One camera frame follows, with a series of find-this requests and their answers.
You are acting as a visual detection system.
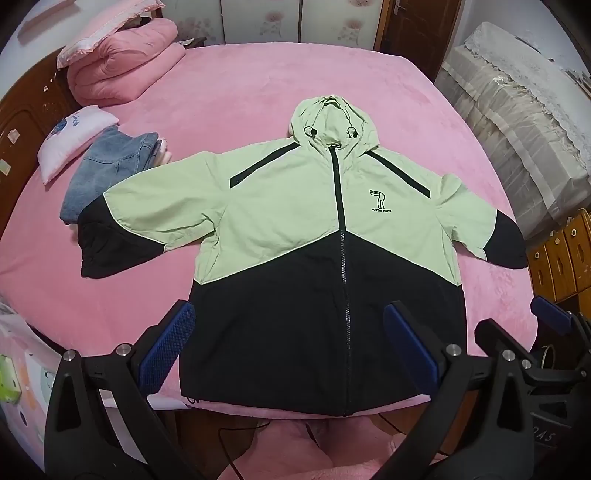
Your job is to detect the folded light clothes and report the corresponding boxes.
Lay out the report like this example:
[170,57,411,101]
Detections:
[152,136,174,164]

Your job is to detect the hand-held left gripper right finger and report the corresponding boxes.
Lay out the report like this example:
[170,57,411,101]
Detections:
[383,300,550,480]

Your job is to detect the white printed bag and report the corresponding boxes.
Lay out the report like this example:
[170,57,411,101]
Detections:
[0,300,63,462]

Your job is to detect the wooden headboard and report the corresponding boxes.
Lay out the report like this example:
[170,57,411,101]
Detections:
[0,48,79,232]

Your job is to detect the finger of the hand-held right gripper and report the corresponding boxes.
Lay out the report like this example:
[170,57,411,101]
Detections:
[530,296,591,342]
[475,318,591,388]

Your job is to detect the brown wooden door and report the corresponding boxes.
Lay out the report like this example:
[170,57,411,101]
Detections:
[379,0,465,77]

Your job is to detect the white printed pillow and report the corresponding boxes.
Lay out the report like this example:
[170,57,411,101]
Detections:
[38,105,120,185]

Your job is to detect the wooden drawer cabinet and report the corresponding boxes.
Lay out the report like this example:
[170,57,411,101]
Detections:
[526,210,591,303]

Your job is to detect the person's pink fleece pants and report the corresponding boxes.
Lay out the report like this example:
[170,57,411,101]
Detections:
[217,418,444,480]

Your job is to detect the beige covered sofa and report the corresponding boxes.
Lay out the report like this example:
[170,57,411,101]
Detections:
[434,21,591,222]

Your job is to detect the pink lace pillow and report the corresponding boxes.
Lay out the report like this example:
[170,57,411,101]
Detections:
[18,0,167,70]

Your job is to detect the green and black hooded jacket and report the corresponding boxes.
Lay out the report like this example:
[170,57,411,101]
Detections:
[78,95,527,418]

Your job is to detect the pink bed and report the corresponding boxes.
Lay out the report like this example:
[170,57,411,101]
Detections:
[0,44,550,416]

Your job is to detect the folded pink quilt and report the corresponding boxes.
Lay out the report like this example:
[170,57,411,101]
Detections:
[67,18,188,108]

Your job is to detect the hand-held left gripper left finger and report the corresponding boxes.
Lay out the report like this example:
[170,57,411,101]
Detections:
[44,299,204,480]

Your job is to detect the floral wardrobe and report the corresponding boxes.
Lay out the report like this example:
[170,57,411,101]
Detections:
[178,0,384,49]

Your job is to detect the folded blue jeans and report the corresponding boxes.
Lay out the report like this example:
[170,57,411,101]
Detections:
[60,126,160,225]

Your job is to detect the white lace cloth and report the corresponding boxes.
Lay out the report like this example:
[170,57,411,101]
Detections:
[464,18,591,153]

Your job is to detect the green box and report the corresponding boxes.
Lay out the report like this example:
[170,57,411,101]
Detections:
[0,355,23,403]

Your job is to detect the black cable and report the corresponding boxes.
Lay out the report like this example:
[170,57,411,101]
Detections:
[216,418,278,480]

